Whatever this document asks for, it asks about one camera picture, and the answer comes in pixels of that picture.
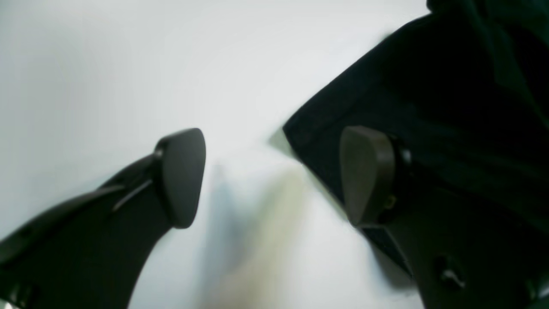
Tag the plain black T-shirt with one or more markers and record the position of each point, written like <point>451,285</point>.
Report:
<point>465,88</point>

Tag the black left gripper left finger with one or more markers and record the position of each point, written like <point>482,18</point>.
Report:
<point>88,252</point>

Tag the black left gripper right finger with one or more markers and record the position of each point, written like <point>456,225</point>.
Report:
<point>463,251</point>

